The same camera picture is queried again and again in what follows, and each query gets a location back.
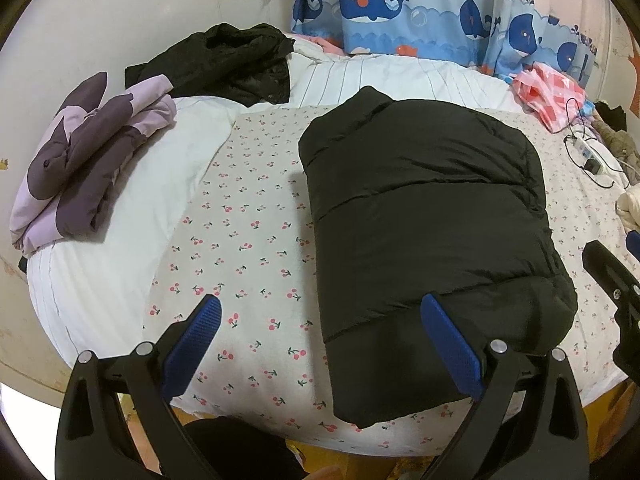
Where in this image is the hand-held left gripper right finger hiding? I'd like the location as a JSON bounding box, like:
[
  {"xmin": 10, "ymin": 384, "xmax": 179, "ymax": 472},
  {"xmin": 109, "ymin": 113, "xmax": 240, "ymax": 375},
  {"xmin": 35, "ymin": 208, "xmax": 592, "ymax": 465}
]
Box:
[{"xmin": 420, "ymin": 294, "xmax": 591, "ymax": 480}]

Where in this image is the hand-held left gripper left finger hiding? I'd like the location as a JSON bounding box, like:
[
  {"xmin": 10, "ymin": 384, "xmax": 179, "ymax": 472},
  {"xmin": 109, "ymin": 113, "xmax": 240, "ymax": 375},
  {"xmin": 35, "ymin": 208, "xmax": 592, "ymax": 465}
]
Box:
[{"xmin": 55, "ymin": 294, "xmax": 223, "ymax": 480}]

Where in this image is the black puffer jacket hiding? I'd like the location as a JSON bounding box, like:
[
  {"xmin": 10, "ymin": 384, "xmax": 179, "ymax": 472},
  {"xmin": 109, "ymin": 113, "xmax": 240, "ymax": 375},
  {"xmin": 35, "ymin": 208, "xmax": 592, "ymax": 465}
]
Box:
[{"xmin": 298, "ymin": 86, "xmax": 578, "ymax": 430}]

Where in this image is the cream cloth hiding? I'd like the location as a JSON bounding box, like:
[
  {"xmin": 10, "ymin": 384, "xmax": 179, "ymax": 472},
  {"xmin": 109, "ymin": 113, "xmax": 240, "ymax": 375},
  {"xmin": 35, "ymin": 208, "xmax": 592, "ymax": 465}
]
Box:
[{"xmin": 615, "ymin": 192, "xmax": 640, "ymax": 233}]

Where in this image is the beige fleece garment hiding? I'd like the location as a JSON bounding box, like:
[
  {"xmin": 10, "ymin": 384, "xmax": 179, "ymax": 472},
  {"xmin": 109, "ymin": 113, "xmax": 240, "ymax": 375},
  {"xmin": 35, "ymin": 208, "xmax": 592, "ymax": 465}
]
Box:
[{"xmin": 595, "ymin": 120, "xmax": 640, "ymax": 187}]

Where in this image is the cherry print bed sheet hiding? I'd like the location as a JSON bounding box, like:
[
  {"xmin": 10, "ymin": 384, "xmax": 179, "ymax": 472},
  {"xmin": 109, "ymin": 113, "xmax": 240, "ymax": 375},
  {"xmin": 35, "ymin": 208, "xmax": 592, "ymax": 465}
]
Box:
[{"xmin": 142, "ymin": 105, "xmax": 640, "ymax": 461}]

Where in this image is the dark cloth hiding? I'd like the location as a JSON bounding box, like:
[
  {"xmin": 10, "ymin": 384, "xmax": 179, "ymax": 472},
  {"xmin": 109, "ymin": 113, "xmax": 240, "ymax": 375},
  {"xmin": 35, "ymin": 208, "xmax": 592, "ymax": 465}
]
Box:
[{"xmin": 592, "ymin": 102, "xmax": 628, "ymax": 133}]

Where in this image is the white striped duvet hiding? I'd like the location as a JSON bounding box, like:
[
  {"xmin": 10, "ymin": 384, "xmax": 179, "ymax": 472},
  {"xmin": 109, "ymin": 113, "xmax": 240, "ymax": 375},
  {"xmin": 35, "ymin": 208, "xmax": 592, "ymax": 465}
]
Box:
[{"xmin": 27, "ymin": 35, "xmax": 531, "ymax": 376}]

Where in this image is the pink checked cloth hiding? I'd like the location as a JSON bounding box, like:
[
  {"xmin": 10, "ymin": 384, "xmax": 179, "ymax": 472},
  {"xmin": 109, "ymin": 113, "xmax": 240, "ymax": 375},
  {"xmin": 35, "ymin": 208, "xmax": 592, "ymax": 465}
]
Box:
[{"xmin": 510, "ymin": 65, "xmax": 588, "ymax": 133}]

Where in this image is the purple two-tone jacket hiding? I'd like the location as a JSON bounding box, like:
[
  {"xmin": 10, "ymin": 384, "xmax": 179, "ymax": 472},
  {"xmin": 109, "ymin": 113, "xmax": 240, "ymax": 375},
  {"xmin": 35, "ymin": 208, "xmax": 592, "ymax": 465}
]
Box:
[{"xmin": 11, "ymin": 71, "xmax": 178, "ymax": 256}]

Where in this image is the crumpled black jacket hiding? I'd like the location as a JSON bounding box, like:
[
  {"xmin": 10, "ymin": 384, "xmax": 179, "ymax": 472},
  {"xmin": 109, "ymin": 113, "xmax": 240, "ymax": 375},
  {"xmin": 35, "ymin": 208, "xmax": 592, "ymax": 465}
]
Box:
[{"xmin": 124, "ymin": 22, "xmax": 295, "ymax": 107}]

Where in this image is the pale padded headboard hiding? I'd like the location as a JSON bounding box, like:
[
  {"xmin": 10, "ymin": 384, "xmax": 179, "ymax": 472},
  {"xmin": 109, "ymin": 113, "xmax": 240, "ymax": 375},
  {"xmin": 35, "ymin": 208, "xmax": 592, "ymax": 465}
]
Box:
[{"xmin": 0, "ymin": 0, "xmax": 296, "ymax": 171}]

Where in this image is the whale print curtain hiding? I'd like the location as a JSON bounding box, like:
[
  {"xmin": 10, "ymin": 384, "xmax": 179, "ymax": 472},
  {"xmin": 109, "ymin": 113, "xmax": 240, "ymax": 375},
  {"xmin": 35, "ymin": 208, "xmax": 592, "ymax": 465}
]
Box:
[{"xmin": 291, "ymin": 0, "xmax": 608, "ymax": 81}]

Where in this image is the white power strip with cable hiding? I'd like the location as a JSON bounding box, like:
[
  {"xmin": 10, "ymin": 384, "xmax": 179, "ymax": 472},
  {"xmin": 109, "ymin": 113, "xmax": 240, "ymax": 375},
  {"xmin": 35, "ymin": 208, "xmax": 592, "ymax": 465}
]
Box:
[{"xmin": 564, "ymin": 97, "xmax": 631, "ymax": 190}]

